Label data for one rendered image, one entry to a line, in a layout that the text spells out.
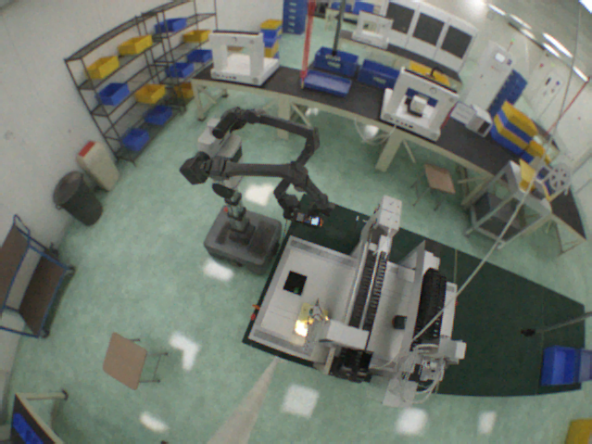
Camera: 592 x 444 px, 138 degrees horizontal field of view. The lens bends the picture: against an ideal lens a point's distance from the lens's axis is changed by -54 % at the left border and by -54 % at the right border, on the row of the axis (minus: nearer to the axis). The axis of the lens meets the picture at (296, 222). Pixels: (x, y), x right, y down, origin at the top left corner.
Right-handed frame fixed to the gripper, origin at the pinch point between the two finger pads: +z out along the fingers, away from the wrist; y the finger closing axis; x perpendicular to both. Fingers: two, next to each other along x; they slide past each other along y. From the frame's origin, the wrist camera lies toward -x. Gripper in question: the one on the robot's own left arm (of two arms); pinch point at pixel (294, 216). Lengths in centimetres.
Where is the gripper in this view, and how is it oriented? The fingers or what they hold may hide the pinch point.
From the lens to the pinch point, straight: 167.9
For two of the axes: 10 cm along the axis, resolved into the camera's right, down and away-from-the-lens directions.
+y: 2.2, -8.5, 4.8
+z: 4.2, 5.3, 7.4
